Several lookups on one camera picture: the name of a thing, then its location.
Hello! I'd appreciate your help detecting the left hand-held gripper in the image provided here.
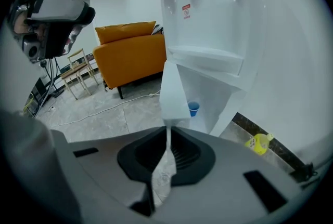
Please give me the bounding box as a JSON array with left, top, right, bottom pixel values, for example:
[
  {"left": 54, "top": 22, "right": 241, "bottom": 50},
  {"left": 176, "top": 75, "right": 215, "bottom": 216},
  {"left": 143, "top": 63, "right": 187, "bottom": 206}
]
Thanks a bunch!
[{"left": 9, "top": 0, "right": 96, "bottom": 62}]

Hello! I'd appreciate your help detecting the yellow plastic bottle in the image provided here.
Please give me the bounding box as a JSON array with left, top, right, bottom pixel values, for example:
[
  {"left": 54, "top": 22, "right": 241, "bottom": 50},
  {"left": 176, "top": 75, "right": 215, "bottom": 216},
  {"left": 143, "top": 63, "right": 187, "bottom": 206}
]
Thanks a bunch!
[{"left": 244, "top": 133, "right": 274, "bottom": 156}]

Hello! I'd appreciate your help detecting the white water dispenser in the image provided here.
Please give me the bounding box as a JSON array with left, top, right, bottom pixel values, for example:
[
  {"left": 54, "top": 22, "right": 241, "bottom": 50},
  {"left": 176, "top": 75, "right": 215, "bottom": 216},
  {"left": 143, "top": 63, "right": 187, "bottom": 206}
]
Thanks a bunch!
[{"left": 157, "top": 0, "right": 268, "bottom": 151}]

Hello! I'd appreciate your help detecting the black tripod stand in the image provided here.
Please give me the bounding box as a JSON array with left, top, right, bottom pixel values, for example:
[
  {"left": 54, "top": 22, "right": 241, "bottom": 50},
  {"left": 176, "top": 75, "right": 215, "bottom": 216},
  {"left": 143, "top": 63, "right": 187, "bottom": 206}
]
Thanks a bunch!
[{"left": 39, "top": 58, "right": 65, "bottom": 114}]

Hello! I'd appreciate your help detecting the person's left hand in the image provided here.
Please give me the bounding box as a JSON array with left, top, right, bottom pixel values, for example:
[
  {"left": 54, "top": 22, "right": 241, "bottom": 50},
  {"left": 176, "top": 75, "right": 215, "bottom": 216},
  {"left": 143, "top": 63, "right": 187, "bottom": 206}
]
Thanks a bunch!
[{"left": 14, "top": 18, "right": 48, "bottom": 42}]

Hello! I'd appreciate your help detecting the blue cup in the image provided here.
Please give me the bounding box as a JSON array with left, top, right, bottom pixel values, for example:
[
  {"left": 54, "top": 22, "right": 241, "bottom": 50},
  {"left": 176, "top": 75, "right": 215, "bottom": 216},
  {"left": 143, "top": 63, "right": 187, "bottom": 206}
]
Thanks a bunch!
[{"left": 187, "top": 100, "right": 200, "bottom": 117}]

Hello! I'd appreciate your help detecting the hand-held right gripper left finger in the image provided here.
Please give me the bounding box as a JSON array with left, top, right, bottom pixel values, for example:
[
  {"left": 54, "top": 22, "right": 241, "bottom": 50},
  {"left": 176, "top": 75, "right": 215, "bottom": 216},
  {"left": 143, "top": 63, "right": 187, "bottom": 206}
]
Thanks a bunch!
[{"left": 69, "top": 126, "right": 169, "bottom": 216}]

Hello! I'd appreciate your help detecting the black plastic block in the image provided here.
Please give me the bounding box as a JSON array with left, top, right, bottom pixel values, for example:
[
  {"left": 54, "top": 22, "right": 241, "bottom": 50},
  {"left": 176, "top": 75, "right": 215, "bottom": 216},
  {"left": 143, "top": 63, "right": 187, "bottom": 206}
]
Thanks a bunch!
[{"left": 293, "top": 163, "right": 318, "bottom": 183}]

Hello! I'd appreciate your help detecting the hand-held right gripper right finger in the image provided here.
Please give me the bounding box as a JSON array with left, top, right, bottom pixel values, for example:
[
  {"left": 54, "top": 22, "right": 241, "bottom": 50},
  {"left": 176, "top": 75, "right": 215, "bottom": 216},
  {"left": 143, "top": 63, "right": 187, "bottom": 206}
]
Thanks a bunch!
[{"left": 156, "top": 127, "right": 300, "bottom": 222}]

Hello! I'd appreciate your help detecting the orange sofa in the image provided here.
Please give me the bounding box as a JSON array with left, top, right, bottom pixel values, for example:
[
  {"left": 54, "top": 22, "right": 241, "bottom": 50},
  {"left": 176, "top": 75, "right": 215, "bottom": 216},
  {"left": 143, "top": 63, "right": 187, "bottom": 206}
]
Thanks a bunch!
[{"left": 93, "top": 21, "right": 167, "bottom": 100}]

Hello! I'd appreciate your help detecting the white power cable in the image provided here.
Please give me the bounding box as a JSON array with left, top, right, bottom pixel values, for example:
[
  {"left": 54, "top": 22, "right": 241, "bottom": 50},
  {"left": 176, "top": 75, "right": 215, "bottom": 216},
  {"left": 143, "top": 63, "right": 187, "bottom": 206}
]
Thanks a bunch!
[{"left": 49, "top": 90, "right": 162, "bottom": 129}]

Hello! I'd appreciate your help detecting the wooden chair brown seat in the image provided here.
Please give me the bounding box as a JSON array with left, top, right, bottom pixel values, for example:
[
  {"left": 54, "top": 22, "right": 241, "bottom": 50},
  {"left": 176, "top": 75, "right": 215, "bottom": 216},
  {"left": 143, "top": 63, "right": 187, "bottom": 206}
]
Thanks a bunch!
[{"left": 60, "top": 48, "right": 100, "bottom": 101}]

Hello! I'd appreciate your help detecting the long orange cushion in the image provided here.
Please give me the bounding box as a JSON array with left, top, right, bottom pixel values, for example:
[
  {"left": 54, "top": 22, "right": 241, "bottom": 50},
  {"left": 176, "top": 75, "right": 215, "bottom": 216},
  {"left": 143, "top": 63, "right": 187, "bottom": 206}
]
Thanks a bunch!
[{"left": 95, "top": 21, "right": 157, "bottom": 45}]

